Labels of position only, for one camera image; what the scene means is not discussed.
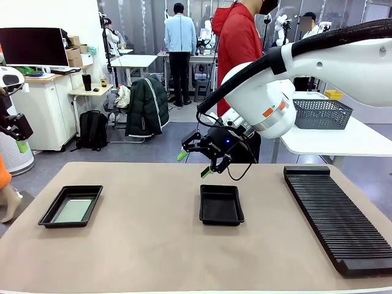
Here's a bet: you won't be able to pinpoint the white table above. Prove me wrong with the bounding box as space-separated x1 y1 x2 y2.
280 91 392 168
110 54 159 86

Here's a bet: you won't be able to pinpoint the grey plastic stool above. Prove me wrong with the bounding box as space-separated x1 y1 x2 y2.
193 78 212 102

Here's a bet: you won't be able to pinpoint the grey mesh basket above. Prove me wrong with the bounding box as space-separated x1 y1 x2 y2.
292 98 354 130

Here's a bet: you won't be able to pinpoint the black keyboard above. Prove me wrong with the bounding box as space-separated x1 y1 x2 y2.
50 67 81 75

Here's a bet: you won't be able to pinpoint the person in light blue shirt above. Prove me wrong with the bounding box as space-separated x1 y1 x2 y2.
164 2 198 107

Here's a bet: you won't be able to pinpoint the person wearing headset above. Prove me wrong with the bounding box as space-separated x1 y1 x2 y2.
102 18 127 58

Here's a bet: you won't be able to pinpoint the small wooden desk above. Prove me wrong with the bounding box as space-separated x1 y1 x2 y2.
67 83 115 137

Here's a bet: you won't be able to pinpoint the black camera tripod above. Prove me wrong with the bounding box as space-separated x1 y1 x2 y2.
280 18 290 47

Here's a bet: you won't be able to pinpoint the yellow plastic bin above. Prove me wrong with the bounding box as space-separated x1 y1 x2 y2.
323 89 344 100

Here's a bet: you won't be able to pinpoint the person in white hoodie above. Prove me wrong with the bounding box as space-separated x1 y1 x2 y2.
298 11 322 40

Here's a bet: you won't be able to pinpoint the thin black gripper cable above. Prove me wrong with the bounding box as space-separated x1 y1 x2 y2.
195 111 258 181

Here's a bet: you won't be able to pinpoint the green plastic parts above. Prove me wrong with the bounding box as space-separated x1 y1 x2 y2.
18 66 43 76

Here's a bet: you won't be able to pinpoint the black ESD tray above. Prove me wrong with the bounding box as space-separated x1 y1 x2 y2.
198 184 245 227
37 184 104 229

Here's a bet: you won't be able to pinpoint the black computer monitor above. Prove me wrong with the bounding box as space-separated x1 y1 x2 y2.
0 27 70 67

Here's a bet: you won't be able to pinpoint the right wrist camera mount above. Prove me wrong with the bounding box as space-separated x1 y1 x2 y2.
214 111 255 135

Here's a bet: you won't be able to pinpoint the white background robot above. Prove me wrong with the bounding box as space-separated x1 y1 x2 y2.
274 13 292 47

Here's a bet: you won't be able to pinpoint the white air purifier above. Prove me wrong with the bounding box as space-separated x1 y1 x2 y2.
0 131 35 177

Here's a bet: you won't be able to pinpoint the black slotted board rack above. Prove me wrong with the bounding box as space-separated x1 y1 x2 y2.
283 165 392 278

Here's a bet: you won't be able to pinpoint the orange cloth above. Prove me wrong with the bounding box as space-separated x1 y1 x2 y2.
0 154 12 189

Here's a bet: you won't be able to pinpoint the beige cloth bag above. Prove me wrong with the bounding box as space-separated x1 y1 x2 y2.
115 85 132 108

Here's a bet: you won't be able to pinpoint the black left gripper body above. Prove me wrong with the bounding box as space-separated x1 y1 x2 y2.
0 112 34 142

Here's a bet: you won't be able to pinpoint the black backpack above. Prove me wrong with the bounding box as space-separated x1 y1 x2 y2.
75 110 108 151

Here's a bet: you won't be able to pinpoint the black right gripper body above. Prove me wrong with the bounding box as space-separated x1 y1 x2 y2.
201 125 246 159

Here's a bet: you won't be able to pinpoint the person in red jacket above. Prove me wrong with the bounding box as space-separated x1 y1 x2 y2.
211 0 279 165

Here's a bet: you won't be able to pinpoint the right arm black cable sleeve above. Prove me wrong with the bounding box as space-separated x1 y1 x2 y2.
196 17 392 116

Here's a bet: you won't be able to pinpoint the dark green puffer jacket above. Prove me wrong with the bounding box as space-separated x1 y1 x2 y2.
124 75 170 138

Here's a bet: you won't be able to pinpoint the white cabinet wooden top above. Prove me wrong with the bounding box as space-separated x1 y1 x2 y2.
11 72 79 151

